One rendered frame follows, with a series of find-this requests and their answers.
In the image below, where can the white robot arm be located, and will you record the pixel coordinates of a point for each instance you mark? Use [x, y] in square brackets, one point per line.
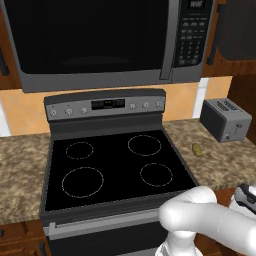
[200, 216]

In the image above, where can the wooden drawer front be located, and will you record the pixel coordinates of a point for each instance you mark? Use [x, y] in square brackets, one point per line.
[20, 230]
[225, 196]

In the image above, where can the silver stove knob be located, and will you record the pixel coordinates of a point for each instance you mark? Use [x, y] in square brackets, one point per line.
[69, 112]
[53, 113]
[159, 104]
[84, 110]
[145, 105]
[132, 106]

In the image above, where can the black glass-top stove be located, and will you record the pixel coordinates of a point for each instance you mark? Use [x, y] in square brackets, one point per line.
[116, 166]

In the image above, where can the small yellow-green potato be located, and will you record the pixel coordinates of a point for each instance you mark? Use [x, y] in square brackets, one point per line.
[197, 150]

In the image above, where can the stainless steel microwave oven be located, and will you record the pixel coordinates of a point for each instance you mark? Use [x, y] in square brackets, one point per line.
[93, 40]

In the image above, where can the grey two-slot toaster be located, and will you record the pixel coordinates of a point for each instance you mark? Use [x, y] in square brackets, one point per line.
[223, 121]

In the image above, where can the wooden cupboard door, dark pane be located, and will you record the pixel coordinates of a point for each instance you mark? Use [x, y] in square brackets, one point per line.
[238, 30]

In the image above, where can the wooden base cupboard door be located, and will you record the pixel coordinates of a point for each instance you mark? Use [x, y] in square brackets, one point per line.
[20, 248]

